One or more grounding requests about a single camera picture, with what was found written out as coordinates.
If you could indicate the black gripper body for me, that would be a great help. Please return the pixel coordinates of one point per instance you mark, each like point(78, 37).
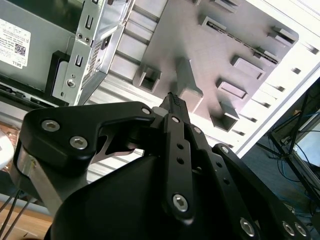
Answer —
point(112, 200)

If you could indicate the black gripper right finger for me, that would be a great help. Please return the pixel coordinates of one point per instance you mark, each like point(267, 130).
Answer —
point(220, 170)

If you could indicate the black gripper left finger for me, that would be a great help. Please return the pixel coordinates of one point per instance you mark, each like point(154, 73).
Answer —
point(62, 130)

